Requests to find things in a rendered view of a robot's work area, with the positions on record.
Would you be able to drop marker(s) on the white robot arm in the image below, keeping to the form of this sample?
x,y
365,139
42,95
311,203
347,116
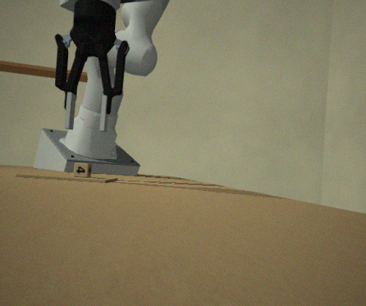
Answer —
x,y
86,139

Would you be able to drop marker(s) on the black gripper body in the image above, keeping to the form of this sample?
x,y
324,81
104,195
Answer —
x,y
94,17

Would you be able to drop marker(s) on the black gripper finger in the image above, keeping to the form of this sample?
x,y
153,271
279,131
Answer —
x,y
69,87
122,48

